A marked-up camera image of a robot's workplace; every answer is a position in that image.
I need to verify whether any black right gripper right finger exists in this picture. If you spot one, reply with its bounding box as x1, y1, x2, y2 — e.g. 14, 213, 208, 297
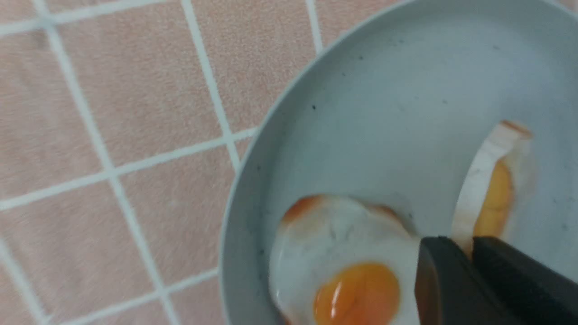
472, 237, 578, 325

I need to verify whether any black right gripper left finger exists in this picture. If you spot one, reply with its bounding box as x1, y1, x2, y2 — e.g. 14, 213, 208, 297
415, 237, 523, 325

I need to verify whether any fried egg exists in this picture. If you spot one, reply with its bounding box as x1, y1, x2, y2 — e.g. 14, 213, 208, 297
269, 194, 420, 325
451, 120, 537, 258

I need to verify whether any right blue-grey plate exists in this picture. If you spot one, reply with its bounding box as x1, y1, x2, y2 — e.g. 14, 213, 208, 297
219, 0, 578, 325

